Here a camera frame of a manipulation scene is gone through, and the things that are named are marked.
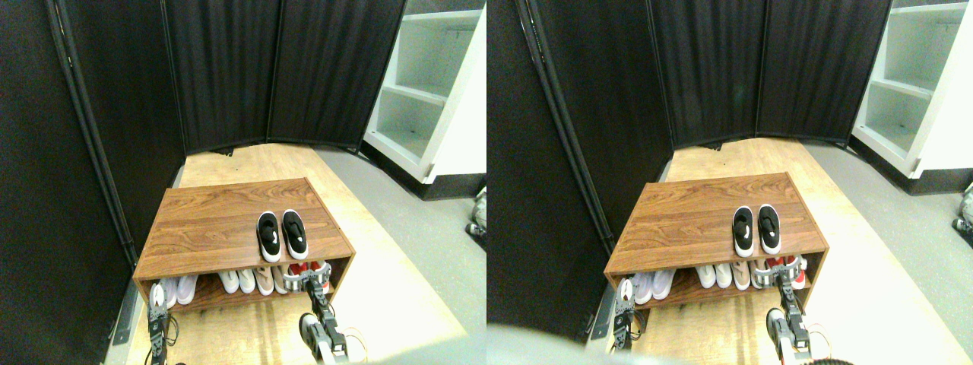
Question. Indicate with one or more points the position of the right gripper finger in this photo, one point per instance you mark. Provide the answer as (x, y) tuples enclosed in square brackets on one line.
[(762, 278), (321, 272), (293, 283), (790, 268)]

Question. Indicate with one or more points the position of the black shoe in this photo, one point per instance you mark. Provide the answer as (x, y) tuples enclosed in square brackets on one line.
[(268, 237), (769, 228), (296, 233), (743, 232)]

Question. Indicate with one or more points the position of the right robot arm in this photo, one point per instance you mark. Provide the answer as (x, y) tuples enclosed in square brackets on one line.
[(327, 331), (792, 331)]

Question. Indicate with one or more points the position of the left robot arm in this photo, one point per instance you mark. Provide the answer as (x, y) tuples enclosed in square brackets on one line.
[(625, 338), (158, 344)]

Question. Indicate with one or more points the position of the beige shoe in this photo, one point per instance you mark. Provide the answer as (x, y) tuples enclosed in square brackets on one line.
[(740, 276), (264, 281), (756, 265), (279, 278)]

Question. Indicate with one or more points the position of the dark curtain stand foot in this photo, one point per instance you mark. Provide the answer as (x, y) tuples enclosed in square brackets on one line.
[(600, 323), (122, 327)]

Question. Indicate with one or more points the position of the pale lilac shoe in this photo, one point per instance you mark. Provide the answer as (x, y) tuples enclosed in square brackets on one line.
[(171, 289), (644, 287), (187, 289), (663, 284)]

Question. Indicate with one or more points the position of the white shoe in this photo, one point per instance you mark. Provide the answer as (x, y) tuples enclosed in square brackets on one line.
[(229, 283), (724, 275), (707, 277), (247, 281)]

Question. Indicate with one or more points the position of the brown shoe rack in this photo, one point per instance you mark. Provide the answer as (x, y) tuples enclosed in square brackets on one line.
[(213, 220), (684, 220)]

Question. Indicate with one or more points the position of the grey and black object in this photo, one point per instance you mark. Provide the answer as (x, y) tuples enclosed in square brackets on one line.
[(965, 217), (479, 217)]

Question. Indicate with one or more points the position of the black curtain stand pole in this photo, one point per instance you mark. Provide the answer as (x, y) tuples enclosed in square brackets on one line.
[(566, 125), (93, 125)]

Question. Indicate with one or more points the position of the white shelf unit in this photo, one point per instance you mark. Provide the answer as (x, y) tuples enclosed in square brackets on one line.
[(950, 114), (456, 114)]

